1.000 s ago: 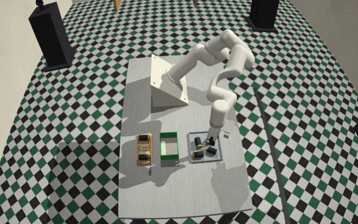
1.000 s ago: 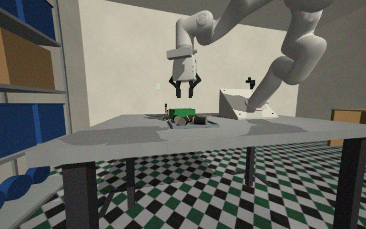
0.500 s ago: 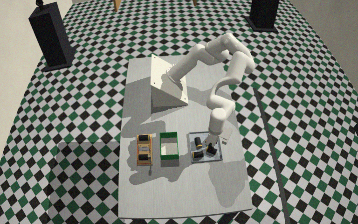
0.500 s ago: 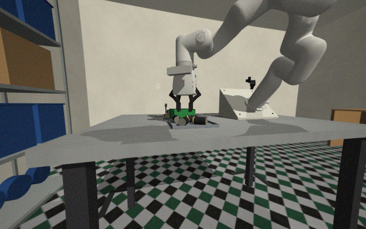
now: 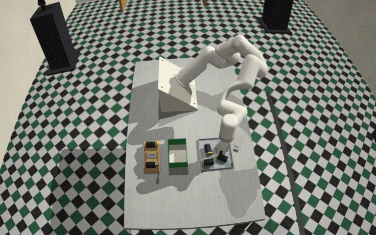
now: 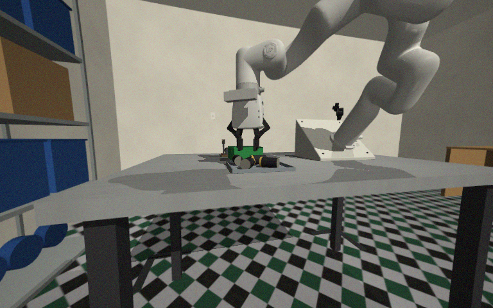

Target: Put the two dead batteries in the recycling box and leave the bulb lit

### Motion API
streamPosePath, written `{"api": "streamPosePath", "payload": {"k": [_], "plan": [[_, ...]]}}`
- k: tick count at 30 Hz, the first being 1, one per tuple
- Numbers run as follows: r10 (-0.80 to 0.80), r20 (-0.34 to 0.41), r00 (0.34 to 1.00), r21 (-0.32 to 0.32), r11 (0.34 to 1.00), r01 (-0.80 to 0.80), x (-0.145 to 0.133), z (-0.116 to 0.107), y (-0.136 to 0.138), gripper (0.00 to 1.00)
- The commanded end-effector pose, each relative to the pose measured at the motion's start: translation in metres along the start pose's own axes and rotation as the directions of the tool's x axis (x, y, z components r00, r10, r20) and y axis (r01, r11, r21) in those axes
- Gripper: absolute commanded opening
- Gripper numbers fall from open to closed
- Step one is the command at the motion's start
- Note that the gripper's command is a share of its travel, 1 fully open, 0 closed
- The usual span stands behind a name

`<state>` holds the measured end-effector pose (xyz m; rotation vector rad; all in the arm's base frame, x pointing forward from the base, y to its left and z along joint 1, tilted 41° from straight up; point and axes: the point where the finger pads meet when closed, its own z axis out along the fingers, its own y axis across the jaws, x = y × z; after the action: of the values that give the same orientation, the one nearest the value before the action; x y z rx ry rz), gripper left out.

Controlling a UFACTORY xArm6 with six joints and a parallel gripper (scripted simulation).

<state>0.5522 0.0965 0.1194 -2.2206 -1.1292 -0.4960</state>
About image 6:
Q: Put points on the tan flat circuit board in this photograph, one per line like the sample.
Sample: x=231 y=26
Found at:
x=224 y=154

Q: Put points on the green open box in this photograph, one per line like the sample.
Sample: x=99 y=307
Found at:
x=245 y=153

